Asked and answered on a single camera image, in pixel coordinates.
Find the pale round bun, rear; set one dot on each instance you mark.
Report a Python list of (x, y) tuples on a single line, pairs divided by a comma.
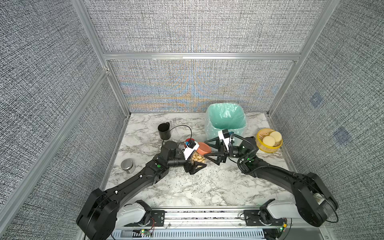
[(277, 136)]

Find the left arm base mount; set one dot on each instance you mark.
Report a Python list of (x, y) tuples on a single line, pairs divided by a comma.
[(156, 219)]

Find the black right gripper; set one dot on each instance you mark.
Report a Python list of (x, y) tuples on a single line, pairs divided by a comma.
[(223, 151)]

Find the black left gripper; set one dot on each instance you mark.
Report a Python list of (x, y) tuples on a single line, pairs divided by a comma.
[(192, 170)]

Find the black mug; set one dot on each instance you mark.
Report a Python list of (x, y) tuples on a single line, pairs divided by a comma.
[(164, 131)]

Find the green trash bin with liner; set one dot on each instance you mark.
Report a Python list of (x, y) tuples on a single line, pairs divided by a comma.
[(224, 116)]

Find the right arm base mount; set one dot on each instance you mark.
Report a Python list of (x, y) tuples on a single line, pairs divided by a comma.
[(254, 218)]

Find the orange jar lid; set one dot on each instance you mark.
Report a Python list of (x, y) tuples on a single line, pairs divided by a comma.
[(203, 149)]

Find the aluminium front rail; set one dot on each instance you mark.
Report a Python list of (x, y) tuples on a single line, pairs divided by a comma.
[(212, 223)]

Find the pale round bun, front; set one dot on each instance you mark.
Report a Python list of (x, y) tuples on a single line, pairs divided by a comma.
[(269, 141)]

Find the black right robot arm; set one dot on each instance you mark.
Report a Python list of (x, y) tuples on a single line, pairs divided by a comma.
[(313, 202)]

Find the orange lid peanut jar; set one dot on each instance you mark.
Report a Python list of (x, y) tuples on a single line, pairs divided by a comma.
[(196, 157)]

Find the small silver lid jar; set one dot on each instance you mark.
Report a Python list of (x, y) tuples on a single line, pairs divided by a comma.
[(128, 166)]

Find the yellow bamboo steamer basket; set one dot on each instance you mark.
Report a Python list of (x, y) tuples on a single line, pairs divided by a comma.
[(259, 140)]

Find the red lid peanut jar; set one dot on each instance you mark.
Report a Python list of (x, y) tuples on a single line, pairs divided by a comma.
[(188, 140)]

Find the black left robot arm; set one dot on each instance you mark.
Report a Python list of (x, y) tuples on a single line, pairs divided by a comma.
[(99, 215)]

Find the pale round bun,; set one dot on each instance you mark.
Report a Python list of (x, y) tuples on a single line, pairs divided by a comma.
[(277, 136), (269, 141)]

